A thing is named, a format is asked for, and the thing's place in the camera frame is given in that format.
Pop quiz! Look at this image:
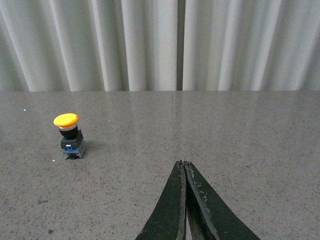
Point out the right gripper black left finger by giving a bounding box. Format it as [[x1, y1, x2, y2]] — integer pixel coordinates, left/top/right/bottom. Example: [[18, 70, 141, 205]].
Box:
[[136, 160, 187, 240]]

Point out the yellow mushroom push button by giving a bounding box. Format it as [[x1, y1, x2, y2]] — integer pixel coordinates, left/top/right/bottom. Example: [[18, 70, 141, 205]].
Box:
[[53, 113, 86, 160]]

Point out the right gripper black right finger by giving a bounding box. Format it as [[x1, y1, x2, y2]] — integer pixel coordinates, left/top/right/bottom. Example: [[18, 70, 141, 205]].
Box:
[[184, 161, 259, 240]]

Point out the white pleated curtain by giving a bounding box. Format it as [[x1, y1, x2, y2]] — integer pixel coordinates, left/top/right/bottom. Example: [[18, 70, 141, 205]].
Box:
[[0, 0, 320, 92]]

